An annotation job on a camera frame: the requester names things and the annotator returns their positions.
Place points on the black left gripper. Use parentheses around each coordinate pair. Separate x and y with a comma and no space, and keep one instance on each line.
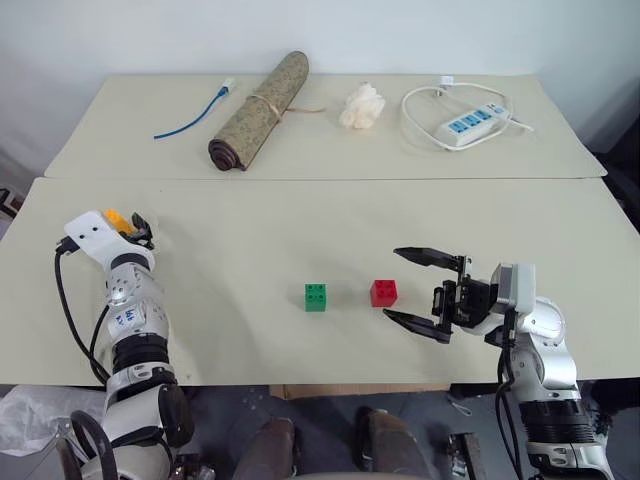
(144,241)

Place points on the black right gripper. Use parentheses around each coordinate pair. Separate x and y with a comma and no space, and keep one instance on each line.
(467,302)

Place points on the yellow toy cube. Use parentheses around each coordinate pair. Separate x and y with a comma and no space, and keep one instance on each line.
(118,220)

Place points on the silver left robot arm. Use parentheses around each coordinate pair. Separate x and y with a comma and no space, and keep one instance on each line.
(131,320)

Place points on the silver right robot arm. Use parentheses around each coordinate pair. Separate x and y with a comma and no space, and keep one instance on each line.
(547,350)

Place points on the red toy cube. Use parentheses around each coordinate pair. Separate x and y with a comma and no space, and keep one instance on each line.
(384,292)

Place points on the green toy cube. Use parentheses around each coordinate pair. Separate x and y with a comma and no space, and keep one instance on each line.
(316,297)

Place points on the brown rounded shape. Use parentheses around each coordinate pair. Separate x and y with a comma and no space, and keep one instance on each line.
(390,445)
(267,450)

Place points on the rolled patterned scroll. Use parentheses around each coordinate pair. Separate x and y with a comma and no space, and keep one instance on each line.
(260,112)

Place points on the white power strip blue sockets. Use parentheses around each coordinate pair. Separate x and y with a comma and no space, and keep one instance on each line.
(472,122)

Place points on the white crumpled tissue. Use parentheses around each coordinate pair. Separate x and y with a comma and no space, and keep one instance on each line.
(361,106)

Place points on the clear plastic bag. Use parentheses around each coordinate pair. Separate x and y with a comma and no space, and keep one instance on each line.
(30,415)

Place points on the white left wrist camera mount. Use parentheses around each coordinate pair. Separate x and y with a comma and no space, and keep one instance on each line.
(95,240)

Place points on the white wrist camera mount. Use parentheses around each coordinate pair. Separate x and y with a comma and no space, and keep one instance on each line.
(95,240)
(517,290)

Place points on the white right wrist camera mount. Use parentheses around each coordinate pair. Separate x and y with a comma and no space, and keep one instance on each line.
(517,290)

